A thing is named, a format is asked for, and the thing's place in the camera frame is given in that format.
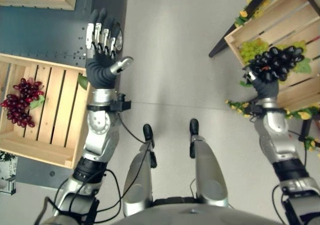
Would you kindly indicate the silver left robot leg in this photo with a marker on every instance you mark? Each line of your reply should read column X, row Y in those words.
column 140, row 170

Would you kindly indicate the printed picture card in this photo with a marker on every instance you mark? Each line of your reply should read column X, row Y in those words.
column 7, row 172

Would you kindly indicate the black grape bunch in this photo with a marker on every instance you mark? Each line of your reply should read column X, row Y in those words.
column 277, row 61

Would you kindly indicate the grey robot torso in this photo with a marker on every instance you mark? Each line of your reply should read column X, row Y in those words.
column 180, row 213

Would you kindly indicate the dark metal shelf board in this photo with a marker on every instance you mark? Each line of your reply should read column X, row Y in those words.
column 50, row 30

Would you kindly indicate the black stand with leaf garland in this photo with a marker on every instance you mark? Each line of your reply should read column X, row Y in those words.
column 240, row 30

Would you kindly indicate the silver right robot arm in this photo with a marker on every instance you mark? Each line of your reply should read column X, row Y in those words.
column 282, row 147

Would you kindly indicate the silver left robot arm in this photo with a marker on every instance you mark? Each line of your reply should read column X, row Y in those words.
column 96, row 135

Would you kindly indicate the green grape bunch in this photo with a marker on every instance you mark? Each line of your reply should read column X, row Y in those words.
column 252, row 50

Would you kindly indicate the red grape bunch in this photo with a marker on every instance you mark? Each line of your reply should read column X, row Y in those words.
column 21, row 102

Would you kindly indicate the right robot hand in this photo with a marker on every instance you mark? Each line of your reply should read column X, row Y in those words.
column 265, row 86

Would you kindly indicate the green leaf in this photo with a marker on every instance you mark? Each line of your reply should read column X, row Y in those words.
column 83, row 81

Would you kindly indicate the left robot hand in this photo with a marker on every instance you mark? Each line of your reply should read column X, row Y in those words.
column 101, row 71

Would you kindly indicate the silver robot leg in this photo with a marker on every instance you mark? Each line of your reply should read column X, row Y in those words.
column 207, row 170
column 140, row 170

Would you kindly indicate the silver right robot leg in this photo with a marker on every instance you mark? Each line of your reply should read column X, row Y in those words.
column 207, row 170

